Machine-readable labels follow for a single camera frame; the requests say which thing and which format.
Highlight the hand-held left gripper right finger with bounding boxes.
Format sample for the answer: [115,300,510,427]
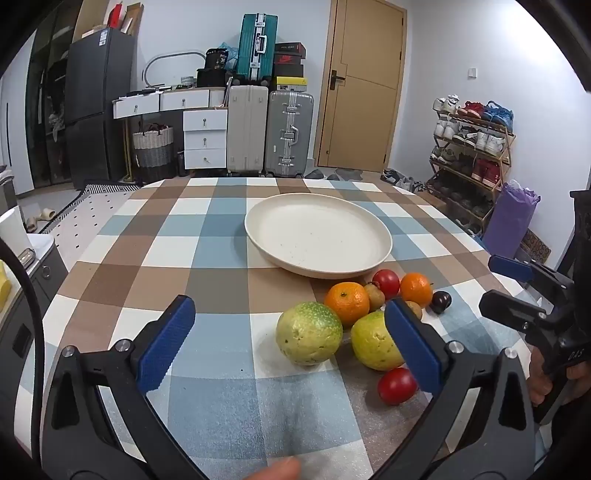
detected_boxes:
[382,298,539,480]

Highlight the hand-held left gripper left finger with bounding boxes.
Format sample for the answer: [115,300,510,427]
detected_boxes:
[41,294,206,480]

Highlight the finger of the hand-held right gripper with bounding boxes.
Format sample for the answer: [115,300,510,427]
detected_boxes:
[479,290,561,344]
[488,255,574,302]

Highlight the red tomato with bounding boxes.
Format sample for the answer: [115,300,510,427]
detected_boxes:
[372,270,400,300]
[378,367,419,406]

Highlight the pale yellow round fruit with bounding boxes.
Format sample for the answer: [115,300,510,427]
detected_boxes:
[351,310,407,371]

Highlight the orange mandarin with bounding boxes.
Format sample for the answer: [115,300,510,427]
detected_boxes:
[324,281,371,328]
[400,272,434,308]

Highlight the green mottled round fruit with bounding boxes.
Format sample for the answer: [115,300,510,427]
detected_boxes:
[276,301,344,367]

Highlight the cream round plate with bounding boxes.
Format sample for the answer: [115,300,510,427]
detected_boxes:
[244,193,393,279]

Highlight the person's right hand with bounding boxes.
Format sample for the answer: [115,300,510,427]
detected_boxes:
[527,346,591,409]

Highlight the person's left hand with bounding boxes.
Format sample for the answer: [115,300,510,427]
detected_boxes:
[240,458,303,480]

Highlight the brown doormat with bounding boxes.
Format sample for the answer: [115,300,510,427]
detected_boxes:
[519,229,552,261]

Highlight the purple bag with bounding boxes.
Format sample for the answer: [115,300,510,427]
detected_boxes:
[480,181,541,261]

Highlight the wooden shoe rack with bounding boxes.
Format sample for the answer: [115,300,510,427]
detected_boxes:
[425,98,516,237]

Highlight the checkered tablecloth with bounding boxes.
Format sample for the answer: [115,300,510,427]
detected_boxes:
[11,176,543,480]

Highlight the rows of sneakers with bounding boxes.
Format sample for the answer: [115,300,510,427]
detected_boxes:
[431,95,514,232]

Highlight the grey cabinet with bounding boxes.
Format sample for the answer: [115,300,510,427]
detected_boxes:
[0,231,70,402]

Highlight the grey sneakers pair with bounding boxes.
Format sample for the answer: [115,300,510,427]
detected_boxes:
[381,168,424,192]

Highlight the white dotted floor mat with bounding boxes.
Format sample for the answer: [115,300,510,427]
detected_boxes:
[39,189,134,273]

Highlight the black white striped rug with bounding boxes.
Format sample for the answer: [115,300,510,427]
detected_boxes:
[83,183,141,197]

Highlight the beige slippers pair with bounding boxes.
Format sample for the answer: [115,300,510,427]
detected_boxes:
[24,208,57,233]

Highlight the woven laundry basket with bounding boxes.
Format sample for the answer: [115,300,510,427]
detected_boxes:
[132,124,175,184]

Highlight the white drawer cabinet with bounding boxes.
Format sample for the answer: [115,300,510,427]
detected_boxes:
[182,108,228,171]

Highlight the beige suitcase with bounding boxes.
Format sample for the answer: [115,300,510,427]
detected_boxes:
[228,85,269,176]

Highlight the wooden door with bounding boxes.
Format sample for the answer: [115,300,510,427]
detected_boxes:
[315,0,408,174]

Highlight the white desk with drawers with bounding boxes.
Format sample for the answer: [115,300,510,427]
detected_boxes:
[112,87,229,121]

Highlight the silver suitcase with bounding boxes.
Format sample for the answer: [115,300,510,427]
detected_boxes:
[264,90,315,179]

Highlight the black refrigerator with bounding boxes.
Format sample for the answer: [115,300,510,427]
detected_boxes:
[65,28,137,186]

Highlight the curved metal tube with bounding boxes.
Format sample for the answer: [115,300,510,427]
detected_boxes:
[142,52,206,88]

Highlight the black bag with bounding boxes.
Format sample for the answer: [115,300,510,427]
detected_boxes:
[205,47,230,71]

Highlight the blue plastic bag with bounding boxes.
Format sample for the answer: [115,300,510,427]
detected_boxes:
[219,41,241,70]

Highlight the teal suitcase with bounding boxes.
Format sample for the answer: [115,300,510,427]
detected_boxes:
[238,14,279,86]

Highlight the cardboard boxes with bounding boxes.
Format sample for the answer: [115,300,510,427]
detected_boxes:
[74,0,145,40]

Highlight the black cable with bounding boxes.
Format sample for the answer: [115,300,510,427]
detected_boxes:
[0,237,47,462]

